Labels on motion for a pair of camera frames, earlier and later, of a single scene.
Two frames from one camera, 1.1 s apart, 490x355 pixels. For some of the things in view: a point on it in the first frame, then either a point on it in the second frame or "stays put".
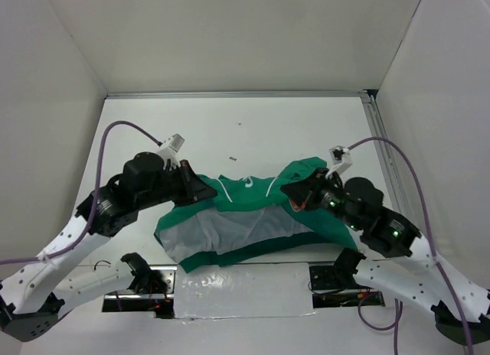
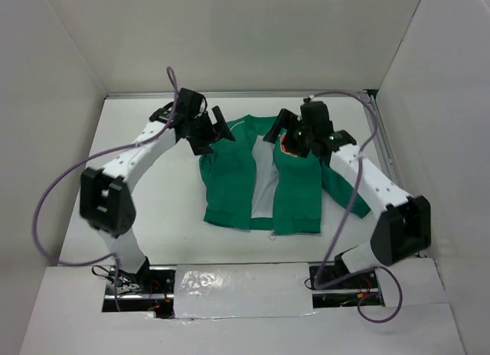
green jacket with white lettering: [246, 216] → [252, 184]
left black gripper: [194, 187] → [200, 147]
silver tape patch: [248, 290] stays put
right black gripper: [299, 191] → [285, 119]
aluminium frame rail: [376, 112] stays put
